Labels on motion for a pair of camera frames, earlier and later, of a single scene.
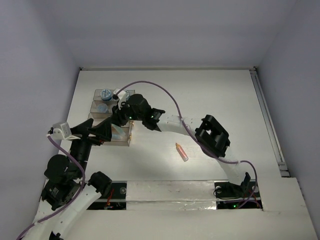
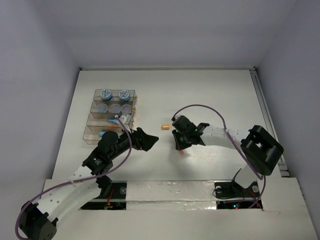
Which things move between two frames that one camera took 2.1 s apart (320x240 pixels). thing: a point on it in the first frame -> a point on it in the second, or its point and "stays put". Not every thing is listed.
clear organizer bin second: (103, 106) stays put
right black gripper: (117, 114) -> (180, 145)
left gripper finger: (82, 128) -> (147, 141)
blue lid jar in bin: (105, 94) stays put
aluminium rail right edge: (270, 123) stays put
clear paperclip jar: (102, 108) stays put
